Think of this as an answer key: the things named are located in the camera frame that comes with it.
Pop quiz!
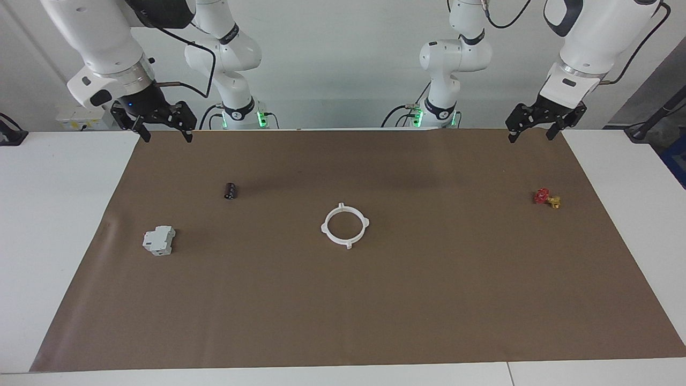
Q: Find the white half pipe clamp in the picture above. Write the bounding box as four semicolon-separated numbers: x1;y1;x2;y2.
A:
340;203;371;249
320;203;351;251

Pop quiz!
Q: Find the white power strip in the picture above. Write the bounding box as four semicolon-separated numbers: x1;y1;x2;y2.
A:
56;105;121;131

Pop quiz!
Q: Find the black stand pole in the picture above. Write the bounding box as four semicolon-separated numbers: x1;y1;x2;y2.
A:
624;85;686;143

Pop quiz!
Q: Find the white circuit breaker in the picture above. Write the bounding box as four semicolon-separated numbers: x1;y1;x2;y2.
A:
142;225;176;256

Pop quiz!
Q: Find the blue box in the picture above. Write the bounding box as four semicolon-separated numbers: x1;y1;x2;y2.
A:
660;134;686;189

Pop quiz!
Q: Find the black table clamp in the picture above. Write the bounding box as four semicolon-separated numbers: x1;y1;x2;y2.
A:
0;113;28;146

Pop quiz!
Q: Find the brown paper table mat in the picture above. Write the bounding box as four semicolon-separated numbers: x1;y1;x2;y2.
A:
29;128;686;372

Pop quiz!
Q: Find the black base cable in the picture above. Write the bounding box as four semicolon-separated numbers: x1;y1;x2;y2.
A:
199;103;225;130
381;79;432;128

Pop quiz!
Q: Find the red handled brass valve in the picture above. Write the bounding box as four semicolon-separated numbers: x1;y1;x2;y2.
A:
533;188;562;210

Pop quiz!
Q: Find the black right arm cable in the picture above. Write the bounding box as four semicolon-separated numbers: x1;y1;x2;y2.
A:
137;8;218;100

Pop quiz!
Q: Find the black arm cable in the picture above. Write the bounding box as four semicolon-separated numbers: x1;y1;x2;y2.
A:
482;0;672;86
137;8;218;100

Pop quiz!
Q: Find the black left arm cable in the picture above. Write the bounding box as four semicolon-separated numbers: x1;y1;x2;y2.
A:
482;0;672;86

